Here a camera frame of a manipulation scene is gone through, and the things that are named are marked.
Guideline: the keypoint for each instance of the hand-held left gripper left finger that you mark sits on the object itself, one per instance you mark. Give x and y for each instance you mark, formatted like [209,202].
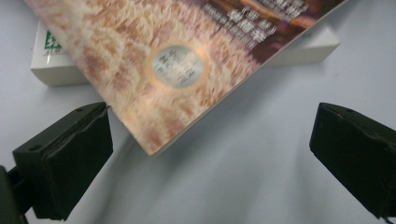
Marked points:
[68,161]

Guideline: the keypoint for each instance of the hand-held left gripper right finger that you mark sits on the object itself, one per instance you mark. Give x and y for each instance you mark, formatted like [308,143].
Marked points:
[358,161]

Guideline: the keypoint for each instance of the white snow scene magazine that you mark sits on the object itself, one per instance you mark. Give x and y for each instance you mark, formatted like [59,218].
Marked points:
[53,67]

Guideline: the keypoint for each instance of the orange-brown cover magazine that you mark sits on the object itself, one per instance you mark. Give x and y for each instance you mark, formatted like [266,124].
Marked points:
[140,77]

